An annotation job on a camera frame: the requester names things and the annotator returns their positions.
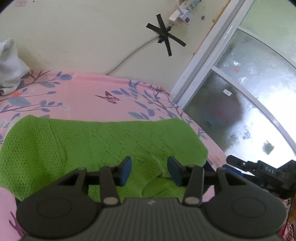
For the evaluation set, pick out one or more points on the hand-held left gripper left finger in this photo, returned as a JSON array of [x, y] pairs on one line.
[[126, 170]]

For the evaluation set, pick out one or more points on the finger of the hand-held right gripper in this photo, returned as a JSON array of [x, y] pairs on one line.
[[232, 170], [240, 163]]

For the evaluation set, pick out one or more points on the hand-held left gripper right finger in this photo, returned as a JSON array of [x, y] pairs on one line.
[[174, 170]]

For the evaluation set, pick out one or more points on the green and navy knit sweater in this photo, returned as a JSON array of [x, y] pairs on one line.
[[81, 146]]

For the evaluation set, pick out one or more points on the white clothes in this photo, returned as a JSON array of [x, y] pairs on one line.
[[11, 67]]

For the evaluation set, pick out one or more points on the pink patterned cloth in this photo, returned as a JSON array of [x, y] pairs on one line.
[[290, 220]]

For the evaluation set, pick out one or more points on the white framed glass door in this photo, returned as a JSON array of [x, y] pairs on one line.
[[242, 92]]

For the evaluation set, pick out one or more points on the pink floral bedsheet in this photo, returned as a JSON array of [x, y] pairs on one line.
[[81, 92]]

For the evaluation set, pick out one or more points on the black tape cross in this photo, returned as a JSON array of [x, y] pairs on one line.
[[164, 33]]

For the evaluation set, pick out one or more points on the white power adapter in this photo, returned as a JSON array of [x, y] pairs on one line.
[[182, 16]]

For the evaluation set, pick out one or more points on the white power strip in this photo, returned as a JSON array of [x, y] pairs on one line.
[[190, 4]]

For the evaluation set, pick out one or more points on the pink wall sticker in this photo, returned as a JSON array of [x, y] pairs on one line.
[[20, 2]]

